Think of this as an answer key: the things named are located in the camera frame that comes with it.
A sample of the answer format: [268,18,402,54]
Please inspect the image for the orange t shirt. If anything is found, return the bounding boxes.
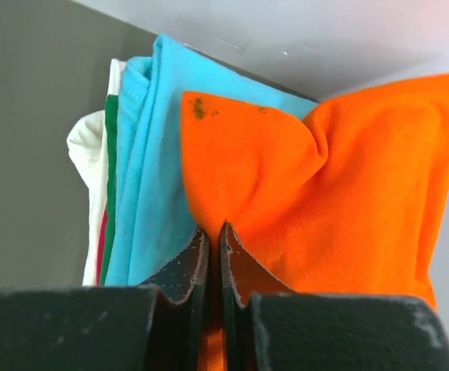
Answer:
[181,73,449,370]

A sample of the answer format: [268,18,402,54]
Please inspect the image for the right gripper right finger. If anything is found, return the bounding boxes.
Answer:
[219,223,449,370]

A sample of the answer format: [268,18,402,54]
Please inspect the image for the folded white t shirt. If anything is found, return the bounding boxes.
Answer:
[66,58,127,287]

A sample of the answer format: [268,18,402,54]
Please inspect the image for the folded cyan t shirt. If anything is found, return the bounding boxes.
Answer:
[105,35,315,286]

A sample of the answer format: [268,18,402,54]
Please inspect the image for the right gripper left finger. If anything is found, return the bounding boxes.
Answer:
[0,229,209,371]

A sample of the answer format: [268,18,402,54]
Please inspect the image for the folded green t shirt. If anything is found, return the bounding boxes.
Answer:
[100,95,119,285]

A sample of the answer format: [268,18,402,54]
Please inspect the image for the folded red t shirt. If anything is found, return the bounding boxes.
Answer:
[96,211,107,285]

